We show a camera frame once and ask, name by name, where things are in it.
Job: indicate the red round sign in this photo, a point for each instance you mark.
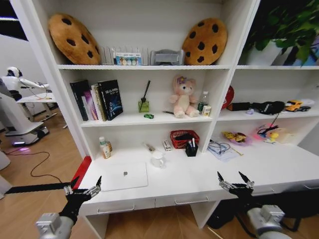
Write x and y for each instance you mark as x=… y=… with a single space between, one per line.
x=228 y=98

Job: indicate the black rectangular box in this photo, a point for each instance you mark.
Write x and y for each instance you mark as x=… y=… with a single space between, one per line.
x=239 y=106

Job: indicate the green leafy plant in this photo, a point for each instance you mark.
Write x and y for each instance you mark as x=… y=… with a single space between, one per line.
x=289 y=22

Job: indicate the white background table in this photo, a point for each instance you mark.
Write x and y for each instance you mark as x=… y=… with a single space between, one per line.
x=37 y=99

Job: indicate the white shelf desk unit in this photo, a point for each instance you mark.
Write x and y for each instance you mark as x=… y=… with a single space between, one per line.
x=189 y=174

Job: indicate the white book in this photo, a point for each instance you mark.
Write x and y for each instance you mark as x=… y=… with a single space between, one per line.
x=96 y=99

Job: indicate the black floor strip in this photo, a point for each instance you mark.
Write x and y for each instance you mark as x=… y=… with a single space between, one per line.
x=35 y=188

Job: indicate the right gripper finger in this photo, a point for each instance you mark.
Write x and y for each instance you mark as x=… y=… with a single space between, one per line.
x=226 y=185
x=249 y=184

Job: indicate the small white box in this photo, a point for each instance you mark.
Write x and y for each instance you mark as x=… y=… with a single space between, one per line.
x=167 y=145

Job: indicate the red plastic basket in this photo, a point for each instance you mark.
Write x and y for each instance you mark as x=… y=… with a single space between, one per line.
x=178 y=142

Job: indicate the white laptop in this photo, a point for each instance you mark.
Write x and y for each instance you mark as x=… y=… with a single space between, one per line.
x=124 y=181

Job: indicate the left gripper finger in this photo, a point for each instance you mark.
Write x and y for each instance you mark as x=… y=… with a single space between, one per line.
x=96 y=190
x=69 y=189

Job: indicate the yellow snack packet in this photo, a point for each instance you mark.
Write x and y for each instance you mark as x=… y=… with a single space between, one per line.
x=233 y=136

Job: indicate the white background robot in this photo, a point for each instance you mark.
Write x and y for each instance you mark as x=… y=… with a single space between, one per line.
x=15 y=112

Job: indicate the white pens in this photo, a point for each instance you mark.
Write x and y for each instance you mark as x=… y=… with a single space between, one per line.
x=193 y=142

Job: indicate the yellow pencil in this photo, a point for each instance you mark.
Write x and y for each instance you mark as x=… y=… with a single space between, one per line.
x=236 y=151

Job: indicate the black space cover book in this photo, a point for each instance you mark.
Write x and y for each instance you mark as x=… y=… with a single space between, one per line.
x=112 y=99

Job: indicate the yellow rubber duck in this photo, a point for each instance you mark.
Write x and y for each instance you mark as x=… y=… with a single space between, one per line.
x=274 y=136

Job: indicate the black furry pouch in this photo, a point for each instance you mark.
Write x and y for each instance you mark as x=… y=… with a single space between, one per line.
x=270 y=107

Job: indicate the small green toy car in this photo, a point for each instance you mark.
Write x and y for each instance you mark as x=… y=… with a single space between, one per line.
x=148 y=115

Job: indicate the brown gold book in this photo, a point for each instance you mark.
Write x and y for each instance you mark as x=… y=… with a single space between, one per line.
x=101 y=107

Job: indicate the small white yellow carton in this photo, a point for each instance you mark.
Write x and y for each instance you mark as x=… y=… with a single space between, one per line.
x=206 y=111

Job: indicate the pink purple book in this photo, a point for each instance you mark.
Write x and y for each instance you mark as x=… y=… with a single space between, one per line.
x=90 y=105

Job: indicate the white plant pot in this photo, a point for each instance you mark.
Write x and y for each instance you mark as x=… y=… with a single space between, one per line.
x=264 y=54

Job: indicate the yellow toy truck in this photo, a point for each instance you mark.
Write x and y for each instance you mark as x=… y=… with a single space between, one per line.
x=294 y=105

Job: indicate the red side panel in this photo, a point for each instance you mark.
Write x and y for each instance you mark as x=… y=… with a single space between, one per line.
x=82 y=170

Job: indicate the white paper sheets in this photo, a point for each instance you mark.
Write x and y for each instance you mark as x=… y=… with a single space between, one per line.
x=228 y=155

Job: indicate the clear water bottle green label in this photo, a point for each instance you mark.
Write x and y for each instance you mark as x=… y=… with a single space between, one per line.
x=203 y=100

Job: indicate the purple plate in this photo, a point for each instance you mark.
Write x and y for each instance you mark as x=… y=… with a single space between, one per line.
x=245 y=142

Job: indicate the tall black book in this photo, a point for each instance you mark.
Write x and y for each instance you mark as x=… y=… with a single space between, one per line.
x=79 y=99

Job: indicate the brown cookie plush pillow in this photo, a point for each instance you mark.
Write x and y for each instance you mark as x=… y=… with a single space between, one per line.
x=72 y=37
x=204 y=42

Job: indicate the black pen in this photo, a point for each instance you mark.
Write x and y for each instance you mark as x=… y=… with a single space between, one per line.
x=168 y=112

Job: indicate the green reed diffuser bottle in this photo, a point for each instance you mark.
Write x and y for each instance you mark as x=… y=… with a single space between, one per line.
x=143 y=105

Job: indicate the black pen holder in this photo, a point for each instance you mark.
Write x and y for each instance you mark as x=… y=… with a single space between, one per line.
x=192 y=151

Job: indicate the pink bunny plush toy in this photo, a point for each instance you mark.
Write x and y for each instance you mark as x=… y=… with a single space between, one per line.
x=184 y=99

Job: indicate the metal file rack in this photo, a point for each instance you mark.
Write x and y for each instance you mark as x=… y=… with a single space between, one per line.
x=107 y=56

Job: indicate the white mug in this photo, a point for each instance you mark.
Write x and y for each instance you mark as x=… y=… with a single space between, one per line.
x=157 y=159

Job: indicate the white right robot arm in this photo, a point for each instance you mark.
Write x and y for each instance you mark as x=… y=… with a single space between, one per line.
x=270 y=221

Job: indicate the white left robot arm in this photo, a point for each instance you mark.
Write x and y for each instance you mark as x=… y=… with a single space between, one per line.
x=53 y=227

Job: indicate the small purple object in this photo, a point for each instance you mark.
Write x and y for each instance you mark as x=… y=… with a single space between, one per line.
x=250 y=111

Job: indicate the box with coloured circles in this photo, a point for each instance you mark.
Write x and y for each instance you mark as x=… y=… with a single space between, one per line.
x=128 y=59

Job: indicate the orange juice bottle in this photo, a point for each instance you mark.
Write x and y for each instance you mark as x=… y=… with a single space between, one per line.
x=105 y=149

